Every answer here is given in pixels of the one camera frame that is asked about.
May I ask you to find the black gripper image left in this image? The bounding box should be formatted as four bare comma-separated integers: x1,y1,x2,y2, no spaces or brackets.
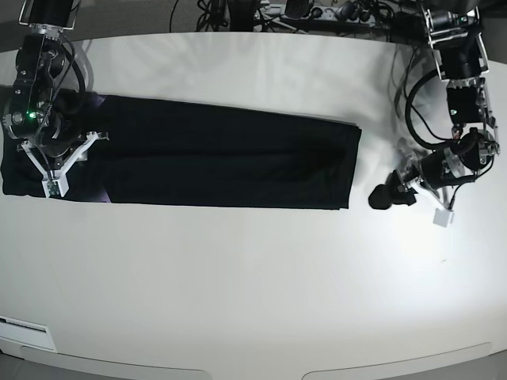
35,119,86,170

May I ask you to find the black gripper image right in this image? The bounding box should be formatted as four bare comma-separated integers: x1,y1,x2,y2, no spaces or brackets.
368,152,459,210

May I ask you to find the black T-shirt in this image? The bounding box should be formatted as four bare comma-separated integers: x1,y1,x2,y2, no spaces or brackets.
0,86,363,211

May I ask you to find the white power strip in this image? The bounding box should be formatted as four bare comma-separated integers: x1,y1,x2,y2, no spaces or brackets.
260,2,376,25

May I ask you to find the white label plate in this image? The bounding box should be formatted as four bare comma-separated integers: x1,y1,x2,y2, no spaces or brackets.
0,316,57,352

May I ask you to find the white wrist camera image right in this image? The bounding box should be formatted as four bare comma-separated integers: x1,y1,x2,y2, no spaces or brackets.
433,208,455,228

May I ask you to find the black centre post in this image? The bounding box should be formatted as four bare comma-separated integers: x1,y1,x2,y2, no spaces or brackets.
227,0,256,32

